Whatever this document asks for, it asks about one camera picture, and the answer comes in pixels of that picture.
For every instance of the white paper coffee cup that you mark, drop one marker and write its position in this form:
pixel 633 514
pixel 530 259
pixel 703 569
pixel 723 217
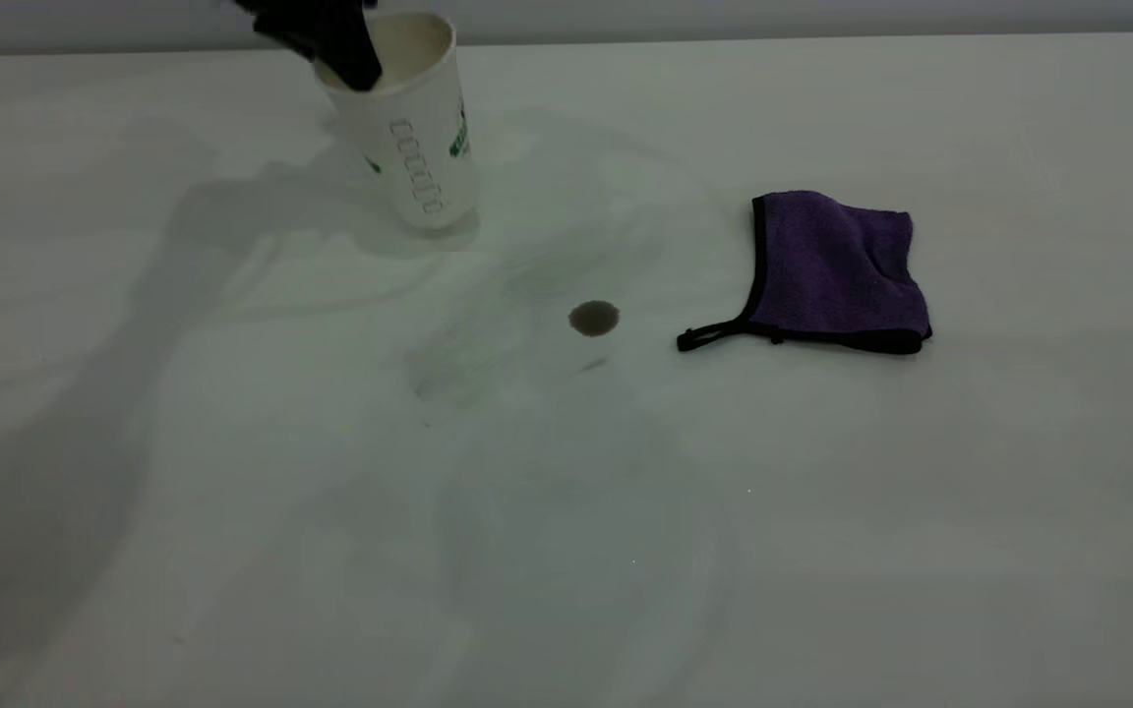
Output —
pixel 419 147

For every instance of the brown coffee stain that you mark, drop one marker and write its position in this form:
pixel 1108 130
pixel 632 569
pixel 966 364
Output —
pixel 593 319

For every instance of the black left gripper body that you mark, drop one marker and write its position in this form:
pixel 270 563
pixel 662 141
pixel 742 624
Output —
pixel 306 7

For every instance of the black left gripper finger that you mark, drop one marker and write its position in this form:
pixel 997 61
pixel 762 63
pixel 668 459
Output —
pixel 289 34
pixel 355 61

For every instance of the purple cloth with black trim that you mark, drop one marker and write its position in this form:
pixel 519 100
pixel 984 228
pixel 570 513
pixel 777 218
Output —
pixel 837 270

